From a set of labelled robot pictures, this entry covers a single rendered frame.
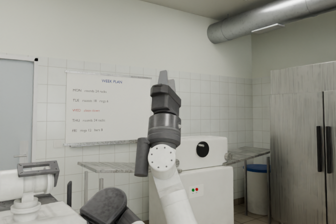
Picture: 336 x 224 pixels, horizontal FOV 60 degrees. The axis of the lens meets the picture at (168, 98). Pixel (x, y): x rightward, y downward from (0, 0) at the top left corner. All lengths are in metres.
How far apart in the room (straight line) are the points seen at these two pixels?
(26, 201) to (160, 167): 0.31
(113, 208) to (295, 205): 3.26
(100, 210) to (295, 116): 3.18
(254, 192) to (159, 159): 4.08
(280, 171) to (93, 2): 3.08
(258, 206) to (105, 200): 4.05
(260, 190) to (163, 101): 4.02
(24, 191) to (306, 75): 3.39
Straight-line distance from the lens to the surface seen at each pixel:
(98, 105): 3.58
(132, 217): 0.82
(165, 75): 0.82
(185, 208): 0.71
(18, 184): 0.74
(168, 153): 0.70
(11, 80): 3.41
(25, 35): 3.48
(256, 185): 4.69
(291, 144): 3.82
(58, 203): 0.88
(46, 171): 0.74
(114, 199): 0.84
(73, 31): 3.62
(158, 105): 0.77
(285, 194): 3.97
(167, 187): 0.78
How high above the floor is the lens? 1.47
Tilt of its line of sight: 3 degrees up
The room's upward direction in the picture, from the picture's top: straight up
